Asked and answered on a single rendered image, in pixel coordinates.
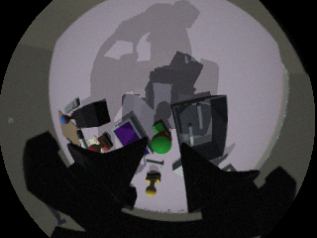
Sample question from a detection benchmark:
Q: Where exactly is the white marker with black cap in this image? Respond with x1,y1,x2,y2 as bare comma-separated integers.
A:
76,130,87,150

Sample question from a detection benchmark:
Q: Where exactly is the red-handled rubber stamp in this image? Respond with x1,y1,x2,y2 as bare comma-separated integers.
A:
87,134,114,152

